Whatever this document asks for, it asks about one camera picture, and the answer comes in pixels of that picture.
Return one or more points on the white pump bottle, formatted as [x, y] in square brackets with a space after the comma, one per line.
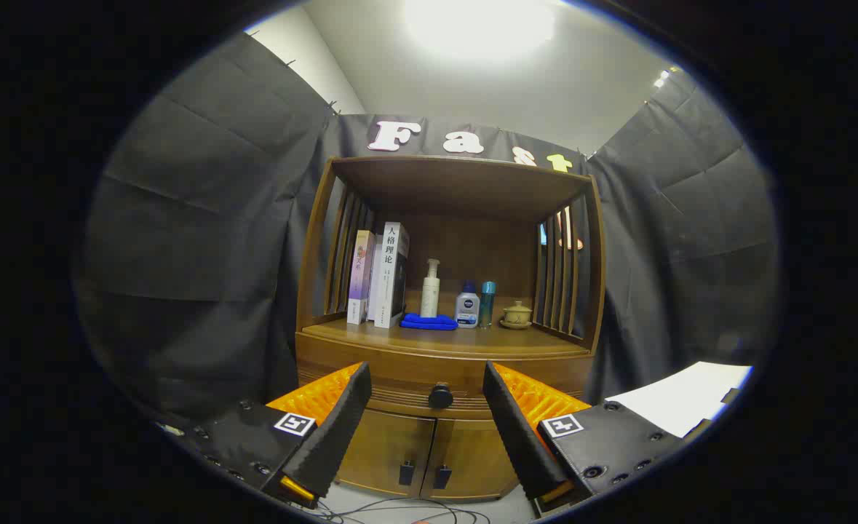
[430, 295]

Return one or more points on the wooden cabinet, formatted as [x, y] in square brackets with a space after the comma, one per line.
[458, 189]

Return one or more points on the teal bottle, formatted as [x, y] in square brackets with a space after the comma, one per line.
[487, 302]

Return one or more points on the wooden cabinet door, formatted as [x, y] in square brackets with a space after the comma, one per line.
[472, 458]
[385, 451]

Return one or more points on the white book with dark cover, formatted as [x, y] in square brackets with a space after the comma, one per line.
[387, 284]

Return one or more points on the small ceiling spotlight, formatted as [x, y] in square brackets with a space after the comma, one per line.
[664, 77]

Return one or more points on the purple book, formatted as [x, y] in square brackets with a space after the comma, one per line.
[360, 276]

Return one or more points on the wooden countertop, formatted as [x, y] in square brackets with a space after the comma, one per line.
[458, 339]

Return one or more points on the blue folded cloth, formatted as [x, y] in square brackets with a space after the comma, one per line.
[428, 322]

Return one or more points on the beige lidded teacup with saucer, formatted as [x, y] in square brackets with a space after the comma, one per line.
[517, 315]

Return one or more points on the white lotion bottle blue cap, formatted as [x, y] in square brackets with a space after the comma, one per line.
[467, 309]

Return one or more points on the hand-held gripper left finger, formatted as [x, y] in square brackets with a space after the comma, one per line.
[334, 437]

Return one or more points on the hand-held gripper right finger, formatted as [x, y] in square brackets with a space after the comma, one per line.
[519, 444]

